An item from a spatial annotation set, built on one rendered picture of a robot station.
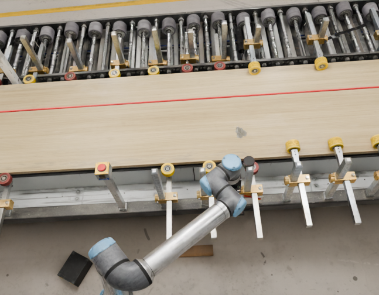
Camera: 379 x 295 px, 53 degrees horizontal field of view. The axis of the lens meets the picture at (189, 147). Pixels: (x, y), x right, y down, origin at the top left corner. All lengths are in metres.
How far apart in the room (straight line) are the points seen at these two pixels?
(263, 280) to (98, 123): 1.62
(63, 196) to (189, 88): 1.11
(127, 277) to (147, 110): 1.30
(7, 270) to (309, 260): 2.30
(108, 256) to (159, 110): 1.23
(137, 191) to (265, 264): 1.12
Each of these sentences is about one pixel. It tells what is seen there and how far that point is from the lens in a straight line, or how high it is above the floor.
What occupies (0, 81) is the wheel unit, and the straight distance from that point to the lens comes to 3.10.
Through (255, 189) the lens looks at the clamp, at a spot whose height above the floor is 0.87.
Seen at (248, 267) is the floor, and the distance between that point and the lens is 3.00.
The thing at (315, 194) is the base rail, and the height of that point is 0.70.
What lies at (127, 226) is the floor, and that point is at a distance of 3.17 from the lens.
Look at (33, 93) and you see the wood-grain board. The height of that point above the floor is 0.90.
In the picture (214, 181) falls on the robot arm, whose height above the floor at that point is 1.35.
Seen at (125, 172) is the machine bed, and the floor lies 0.78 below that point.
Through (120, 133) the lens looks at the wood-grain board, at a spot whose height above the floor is 0.90.
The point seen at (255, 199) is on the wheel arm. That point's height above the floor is 0.86.
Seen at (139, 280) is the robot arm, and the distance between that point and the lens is 1.54.
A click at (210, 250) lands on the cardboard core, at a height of 0.08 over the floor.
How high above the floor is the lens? 2.90
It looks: 58 degrees down
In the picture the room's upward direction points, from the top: 7 degrees counter-clockwise
